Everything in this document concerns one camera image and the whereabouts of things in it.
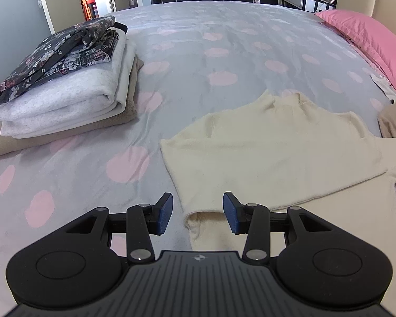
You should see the bed with polka dot sheet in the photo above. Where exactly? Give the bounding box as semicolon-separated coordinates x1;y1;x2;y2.
0;0;396;317

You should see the cream knit sweater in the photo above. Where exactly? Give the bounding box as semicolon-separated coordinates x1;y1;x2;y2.
159;89;396;259

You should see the dark floral folded garment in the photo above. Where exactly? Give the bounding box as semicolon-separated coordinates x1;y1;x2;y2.
0;15;120;107

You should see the grey folded sweatshirt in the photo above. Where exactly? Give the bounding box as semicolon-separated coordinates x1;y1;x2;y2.
0;29;137;139

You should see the white printed pillow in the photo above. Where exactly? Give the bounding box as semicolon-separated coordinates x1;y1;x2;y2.
370;73;396;104

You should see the cream room door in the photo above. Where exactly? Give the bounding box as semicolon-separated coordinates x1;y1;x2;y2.
35;0;90;34

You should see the pink pillow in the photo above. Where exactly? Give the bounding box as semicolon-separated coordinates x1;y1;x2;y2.
315;9;396;95

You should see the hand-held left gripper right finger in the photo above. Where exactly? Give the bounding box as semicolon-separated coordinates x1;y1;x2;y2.
222;191;333;265

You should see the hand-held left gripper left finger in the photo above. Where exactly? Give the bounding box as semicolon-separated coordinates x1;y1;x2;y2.
64;192;174;265

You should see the beige folded garment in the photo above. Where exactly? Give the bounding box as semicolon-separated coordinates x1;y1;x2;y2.
0;54;144;159

